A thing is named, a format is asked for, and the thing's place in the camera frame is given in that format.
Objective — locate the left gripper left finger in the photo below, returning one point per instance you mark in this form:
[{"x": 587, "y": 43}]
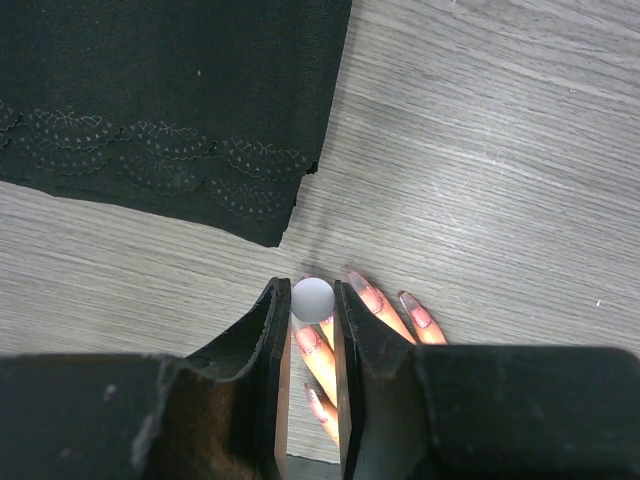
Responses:
[{"x": 218, "y": 413}]

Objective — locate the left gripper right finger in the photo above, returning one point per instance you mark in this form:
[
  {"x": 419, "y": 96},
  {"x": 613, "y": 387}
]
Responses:
[{"x": 481, "y": 411}]

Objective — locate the white nail polish cap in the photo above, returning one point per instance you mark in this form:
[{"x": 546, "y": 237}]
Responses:
[{"x": 312, "y": 300}]

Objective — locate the mannequin hand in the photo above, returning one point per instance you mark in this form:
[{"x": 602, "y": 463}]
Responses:
[{"x": 316, "y": 343}]

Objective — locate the black cloth mat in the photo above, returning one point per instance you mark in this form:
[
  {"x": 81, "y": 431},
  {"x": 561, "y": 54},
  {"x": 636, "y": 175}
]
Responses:
[{"x": 206, "y": 111}]

